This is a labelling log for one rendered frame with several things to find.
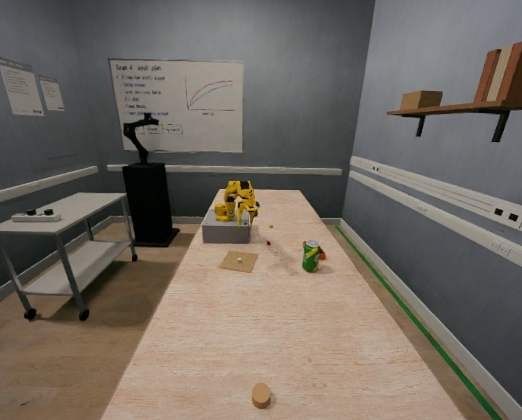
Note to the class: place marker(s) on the tan cylinder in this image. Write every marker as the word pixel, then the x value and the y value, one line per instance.
pixel 260 395

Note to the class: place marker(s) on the tan mat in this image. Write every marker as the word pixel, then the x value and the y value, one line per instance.
pixel 230 261

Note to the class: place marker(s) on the orange digital multimeter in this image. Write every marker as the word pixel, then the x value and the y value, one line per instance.
pixel 322 253

